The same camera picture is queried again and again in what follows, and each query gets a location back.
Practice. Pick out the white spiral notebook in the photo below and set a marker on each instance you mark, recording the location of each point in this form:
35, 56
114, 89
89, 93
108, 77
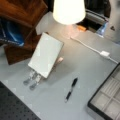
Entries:
45, 54

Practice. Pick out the orange marker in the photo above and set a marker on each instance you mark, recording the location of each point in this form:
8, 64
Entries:
81, 28

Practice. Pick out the blue book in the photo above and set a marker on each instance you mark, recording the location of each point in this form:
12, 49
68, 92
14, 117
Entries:
10, 33

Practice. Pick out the brown wooden shelf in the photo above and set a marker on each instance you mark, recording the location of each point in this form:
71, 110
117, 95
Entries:
27, 14

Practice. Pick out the black lidded drawer box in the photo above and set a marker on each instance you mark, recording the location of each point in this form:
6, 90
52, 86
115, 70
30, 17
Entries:
105, 102

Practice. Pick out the black pen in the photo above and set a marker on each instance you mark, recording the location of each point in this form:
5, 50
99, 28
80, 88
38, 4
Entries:
71, 89

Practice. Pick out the metal binder clips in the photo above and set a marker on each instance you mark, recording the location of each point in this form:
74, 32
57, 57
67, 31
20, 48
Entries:
35, 78

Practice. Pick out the white lamp shade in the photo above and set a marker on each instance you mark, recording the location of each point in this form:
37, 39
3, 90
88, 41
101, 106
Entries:
69, 12

